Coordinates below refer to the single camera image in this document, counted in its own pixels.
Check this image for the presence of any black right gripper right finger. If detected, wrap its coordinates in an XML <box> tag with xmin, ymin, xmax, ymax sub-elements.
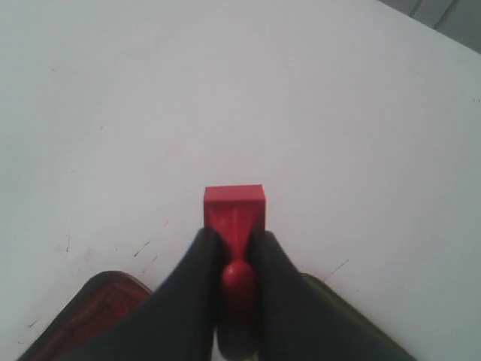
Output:
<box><xmin>249</xmin><ymin>231</ymin><xmax>413</xmax><ymax>360</ymax></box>

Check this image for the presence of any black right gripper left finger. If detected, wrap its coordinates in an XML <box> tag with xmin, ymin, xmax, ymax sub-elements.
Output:
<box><xmin>65</xmin><ymin>229</ymin><xmax>225</xmax><ymax>360</ymax></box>

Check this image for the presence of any red ink pad tin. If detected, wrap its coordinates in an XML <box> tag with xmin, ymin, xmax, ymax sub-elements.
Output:
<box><xmin>19</xmin><ymin>271</ymin><xmax>152</xmax><ymax>360</ymax></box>

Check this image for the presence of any red plastic stamp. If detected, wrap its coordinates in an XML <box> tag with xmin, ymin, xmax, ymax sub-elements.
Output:
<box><xmin>204</xmin><ymin>184</ymin><xmax>266</xmax><ymax>360</ymax></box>

